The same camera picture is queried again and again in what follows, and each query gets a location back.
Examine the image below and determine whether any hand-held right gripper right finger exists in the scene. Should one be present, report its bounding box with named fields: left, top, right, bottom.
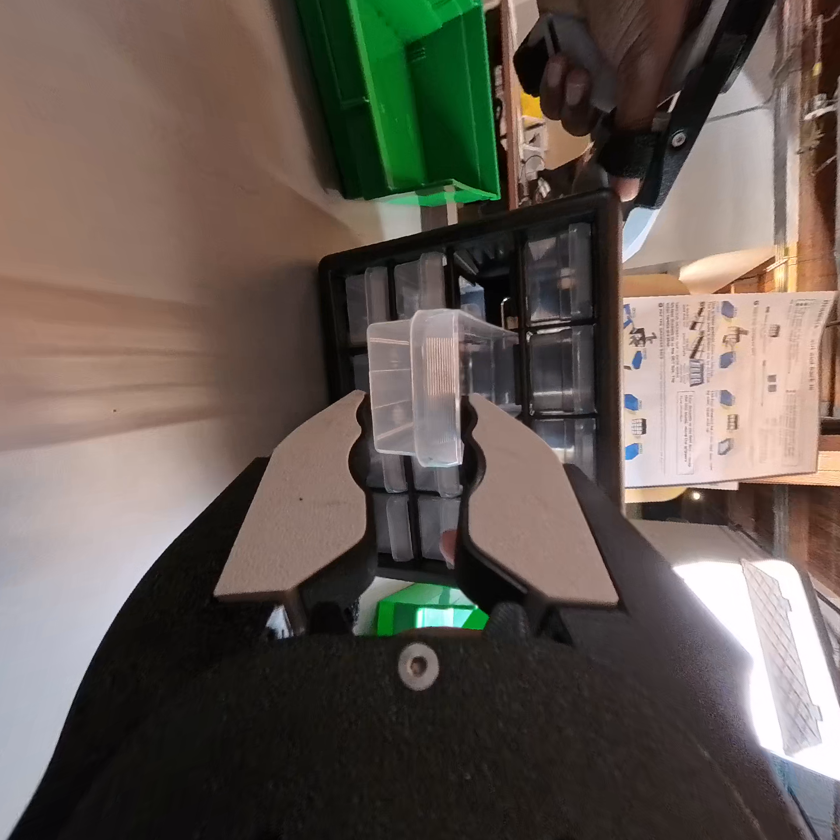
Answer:
left=455, top=392, right=621, bottom=624

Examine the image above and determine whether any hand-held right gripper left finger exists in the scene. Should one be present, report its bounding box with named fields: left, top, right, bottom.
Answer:
left=214, top=390, right=380, bottom=634

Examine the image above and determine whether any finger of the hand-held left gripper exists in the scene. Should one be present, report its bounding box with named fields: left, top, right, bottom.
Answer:
left=620, top=200, right=667, bottom=263

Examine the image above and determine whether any black drawer cabinet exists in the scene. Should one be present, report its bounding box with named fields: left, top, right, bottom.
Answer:
left=318, top=190, right=624, bottom=578

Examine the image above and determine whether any green plastic storage bin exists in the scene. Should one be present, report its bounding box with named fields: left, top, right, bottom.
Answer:
left=295, top=0, right=503, bottom=206
left=375, top=583, right=490, bottom=637

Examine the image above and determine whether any clear plastic drawer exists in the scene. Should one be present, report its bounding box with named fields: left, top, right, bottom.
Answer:
left=366, top=310, right=524, bottom=468

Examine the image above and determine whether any person's left hand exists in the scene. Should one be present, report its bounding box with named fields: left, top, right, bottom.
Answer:
left=538, top=0, right=690, bottom=203

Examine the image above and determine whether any set of clear cabinet drawers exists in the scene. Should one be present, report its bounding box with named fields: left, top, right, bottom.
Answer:
left=344, top=223, right=598, bottom=562

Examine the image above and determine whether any wooden shelving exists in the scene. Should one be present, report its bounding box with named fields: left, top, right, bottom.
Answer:
left=768, top=0, right=840, bottom=592

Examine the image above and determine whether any printed instruction sheet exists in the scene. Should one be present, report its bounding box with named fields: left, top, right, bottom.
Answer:
left=622, top=290, right=823, bottom=488

